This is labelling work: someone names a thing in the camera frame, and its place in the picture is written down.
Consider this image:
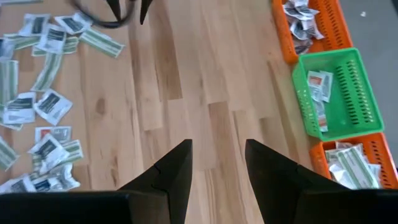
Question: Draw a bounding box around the green plastic basket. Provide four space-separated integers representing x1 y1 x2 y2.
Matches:
291 47 385 142

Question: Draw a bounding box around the pile of bandage packets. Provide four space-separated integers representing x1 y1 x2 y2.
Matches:
34 126 72 144

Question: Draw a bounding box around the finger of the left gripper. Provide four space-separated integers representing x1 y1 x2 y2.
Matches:
139 0 154 25
107 0 121 22

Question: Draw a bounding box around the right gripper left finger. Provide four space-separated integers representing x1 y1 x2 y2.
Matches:
118 139 193 224

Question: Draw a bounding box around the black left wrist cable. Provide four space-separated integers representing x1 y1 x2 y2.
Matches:
70 0 137 29

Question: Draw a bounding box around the orange-red plastic basket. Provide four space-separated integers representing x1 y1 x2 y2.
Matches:
272 0 354 65
309 132 398 190

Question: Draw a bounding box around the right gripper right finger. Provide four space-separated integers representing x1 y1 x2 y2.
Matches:
245 139 346 224

